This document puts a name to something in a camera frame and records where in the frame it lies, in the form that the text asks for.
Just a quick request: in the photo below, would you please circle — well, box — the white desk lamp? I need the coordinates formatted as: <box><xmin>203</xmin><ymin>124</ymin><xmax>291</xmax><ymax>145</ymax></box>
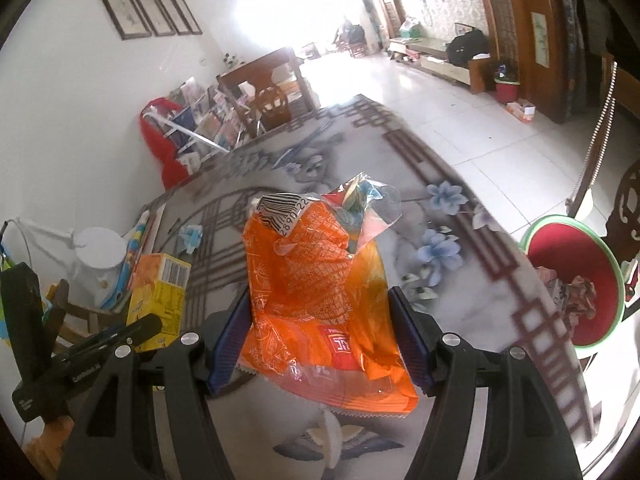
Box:
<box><xmin>2</xmin><ymin>217</ymin><xmax>128</xmax><ymax>306</ymax></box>

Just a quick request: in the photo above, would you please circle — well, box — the orange box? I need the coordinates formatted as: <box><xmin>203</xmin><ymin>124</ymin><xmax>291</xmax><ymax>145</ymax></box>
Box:
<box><xmin>505</xmin><ymin>100</ymin><xmax>537</xmax><ymax>123</ymax></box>

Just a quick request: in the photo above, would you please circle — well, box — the printed tablecloth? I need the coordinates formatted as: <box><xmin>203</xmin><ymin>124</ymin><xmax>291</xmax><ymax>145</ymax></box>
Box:
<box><xmin>135</xmin><ymin>94</ymin><xmax>601</xmax><ymax>480</ymax></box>

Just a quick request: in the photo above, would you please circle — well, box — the framed scroll picture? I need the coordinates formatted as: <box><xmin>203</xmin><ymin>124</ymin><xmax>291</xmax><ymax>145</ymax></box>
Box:
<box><xmin>531</xmin><ymin>11</ymin><xmax>551</xmax><ymax>67</ymax></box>

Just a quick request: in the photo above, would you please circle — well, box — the low TV stand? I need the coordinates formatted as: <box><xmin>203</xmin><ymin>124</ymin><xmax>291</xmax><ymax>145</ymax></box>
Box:
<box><xmin>389</xmin><ymin>37</ymin><xmax>493</xmax><ymax>93</ymax></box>

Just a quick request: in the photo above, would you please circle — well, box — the black bag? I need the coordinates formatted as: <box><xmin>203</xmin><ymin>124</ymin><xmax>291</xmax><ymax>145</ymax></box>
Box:
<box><xmin>445</xmin><ymin>29</ymin><xmax>492</xmax><ymax>66</ymax></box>

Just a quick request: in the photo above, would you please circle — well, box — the wooden door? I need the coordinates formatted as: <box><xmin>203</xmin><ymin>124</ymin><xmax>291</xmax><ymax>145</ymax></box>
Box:
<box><xmin>500</xmin><ymin>0</ymin><xmax>576</xmax><ymax>123</ymax></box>

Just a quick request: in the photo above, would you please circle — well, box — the paper ball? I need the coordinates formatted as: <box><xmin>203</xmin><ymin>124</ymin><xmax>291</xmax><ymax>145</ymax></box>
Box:
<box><xmin>565</xmin><ymin>275</ymin><xmax>598</xmax><ymax>318</ymax></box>

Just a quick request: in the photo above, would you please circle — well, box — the white beaded strand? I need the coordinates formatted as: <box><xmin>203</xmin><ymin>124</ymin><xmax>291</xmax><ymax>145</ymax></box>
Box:
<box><xmin>565</xmin><ymin>60</ymin><xmax>618</xmax><ymax>206</ymax></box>

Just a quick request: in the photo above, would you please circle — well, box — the red bin with green rim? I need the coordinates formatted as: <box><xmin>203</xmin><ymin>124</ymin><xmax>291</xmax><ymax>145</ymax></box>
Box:
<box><xmin>519</xmin><ymin>214</ymin><xmax>626</xmax><ymax>358</ymax></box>

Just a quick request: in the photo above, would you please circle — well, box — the wooden dining chair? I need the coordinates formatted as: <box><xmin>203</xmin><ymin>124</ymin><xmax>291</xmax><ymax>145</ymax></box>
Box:
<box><xmin>217</xmin><ymin>50</ymin><xmax>321</xmax><ymax>133</ymax></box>
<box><xmin>55</xmin><ymin>300</ymin><xmax>128</xmax><ymax>346</ymax></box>

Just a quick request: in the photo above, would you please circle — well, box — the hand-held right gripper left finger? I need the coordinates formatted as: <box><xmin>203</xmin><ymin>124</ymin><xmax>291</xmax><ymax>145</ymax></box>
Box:
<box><xmin>57</xmin><ymin>287</ymin><xmax>251</xmax><ymax>480</ymax></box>

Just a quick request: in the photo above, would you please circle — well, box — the blue crumpled wrapper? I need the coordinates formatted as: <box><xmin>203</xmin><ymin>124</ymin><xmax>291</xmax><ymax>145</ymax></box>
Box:
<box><xmin>179</xmin><ymin>224</ymin><xmax>205</xmax><ymax>255</ymax></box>

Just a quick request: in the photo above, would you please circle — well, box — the colourful children's book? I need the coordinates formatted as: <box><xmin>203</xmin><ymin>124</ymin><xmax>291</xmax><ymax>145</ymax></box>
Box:
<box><xmin>100</xmin><ymin>210</ymin><xmax>163</xmax><ymax>311</ymax></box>

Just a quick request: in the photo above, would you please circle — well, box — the person's left forearm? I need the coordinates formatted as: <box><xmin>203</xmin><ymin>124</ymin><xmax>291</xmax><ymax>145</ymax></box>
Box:
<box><xmin>25</xmin><ymin>412</ymin><xmax>76</xmax><ymax>480</ymax></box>

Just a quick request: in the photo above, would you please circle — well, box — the red cloth bag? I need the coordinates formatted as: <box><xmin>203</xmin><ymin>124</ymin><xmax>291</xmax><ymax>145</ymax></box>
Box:
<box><xmin>139</xmin><ymin>97</ymin><xmax>201</xmax><ymax>191</ymax></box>

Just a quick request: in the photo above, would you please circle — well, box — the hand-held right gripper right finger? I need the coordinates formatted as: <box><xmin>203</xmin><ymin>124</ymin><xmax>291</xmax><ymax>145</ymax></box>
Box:
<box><xmin>387</xmin><ymin>286</ymin><xmax>583</xmax><ymax>480</ymax></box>

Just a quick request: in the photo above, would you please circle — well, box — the dark framed wall picture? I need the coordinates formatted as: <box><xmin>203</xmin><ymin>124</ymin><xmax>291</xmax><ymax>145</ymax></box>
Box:
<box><xmin>151</xmin><ymin>0</ymin><xmax>191</xmax><ymax>36</ymax></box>
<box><xmin>169</xmin><ymin>0</ymin><xmax>203</xmax><ymax>36</ymax></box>
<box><xmin>91</xmin><ymin>0</ymin><xmax>152</xmax><ymax>41</ymax></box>
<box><xmin>125</xmin><ymin>0</ymin><xmax>176</xmax><ymax>37</ymax></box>

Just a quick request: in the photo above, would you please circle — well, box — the blue patterned board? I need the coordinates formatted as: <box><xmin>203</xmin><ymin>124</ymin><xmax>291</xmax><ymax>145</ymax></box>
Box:
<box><xmin>552</xmin><ymin>0</ymin><xmax>591</xmax><ymax>116</ymax></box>

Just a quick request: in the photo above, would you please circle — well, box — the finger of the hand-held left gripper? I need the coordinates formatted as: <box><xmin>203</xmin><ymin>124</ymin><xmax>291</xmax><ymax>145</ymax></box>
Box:
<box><xmin>46</xmin><ymin>280</ymin><xmax>71</xmax><ymax>356</ymax></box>
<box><xmin>70</xmin><ymin>315</ymin><xmax>163</xmax><ymax>361</ymax></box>

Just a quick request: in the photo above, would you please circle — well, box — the yellow carton box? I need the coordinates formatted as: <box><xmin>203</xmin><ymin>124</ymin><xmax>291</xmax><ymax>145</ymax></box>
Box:
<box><xmin>126</xmin><ymin>252</ymin><xmax>192</xmax><ymax>353</ymax></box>

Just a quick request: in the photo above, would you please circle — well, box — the orange snack bag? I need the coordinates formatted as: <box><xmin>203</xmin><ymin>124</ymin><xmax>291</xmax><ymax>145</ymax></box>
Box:
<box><xmin>239</xmin><ymin>175</ymin><xmax>420</xmax><ymax>417</ymax></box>

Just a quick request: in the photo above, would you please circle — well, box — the small red waste bin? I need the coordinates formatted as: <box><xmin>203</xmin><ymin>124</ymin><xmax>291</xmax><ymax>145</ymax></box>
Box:
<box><xmin>494</xmin><ymin>65</ymin><xmax>522</xmax><ymax>105</ymax></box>

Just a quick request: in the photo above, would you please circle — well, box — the dark wooden armchair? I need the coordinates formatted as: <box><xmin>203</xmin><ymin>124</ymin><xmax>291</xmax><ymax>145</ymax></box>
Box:
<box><xmin>335</xmin><ymin>17</ymin><xmax>371</xmax><ymax>58</ymax></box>

